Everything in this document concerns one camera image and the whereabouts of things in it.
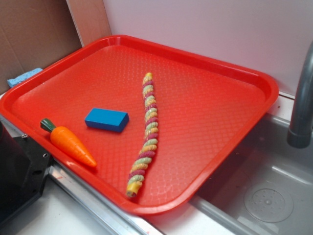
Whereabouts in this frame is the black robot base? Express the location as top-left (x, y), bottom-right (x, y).
top-left (0, 124), bottom-right (52, 226)

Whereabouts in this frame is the red plastic tray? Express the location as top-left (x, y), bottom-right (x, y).
top-left (0, 36), bottom-right (278, 215)

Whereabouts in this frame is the grey sink faucet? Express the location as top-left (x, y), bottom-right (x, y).
top-left (287, 45), bottom-right (313, 148)

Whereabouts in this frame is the grey plastic sink basin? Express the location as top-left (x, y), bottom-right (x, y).
top-left (149, 115), bottom-right (313, 235)

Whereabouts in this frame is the blue sponge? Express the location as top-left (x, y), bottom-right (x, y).
top-left (7, 68), bottom-right (43, 88)

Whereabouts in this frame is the brown cardboard panel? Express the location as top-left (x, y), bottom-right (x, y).
top-left (0, 0), bottom-right (81, 93)

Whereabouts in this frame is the orange toy carrot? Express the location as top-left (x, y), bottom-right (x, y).
top-left (40, 118), bottom-right (97, 167)

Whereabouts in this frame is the blue rectangular block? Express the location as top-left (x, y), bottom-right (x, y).
top-left (85, 108), bottom-right (130, 133)

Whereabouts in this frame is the multicolored twisted rope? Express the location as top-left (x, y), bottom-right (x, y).
top-left (125, 72), bottom-right (159, 198)

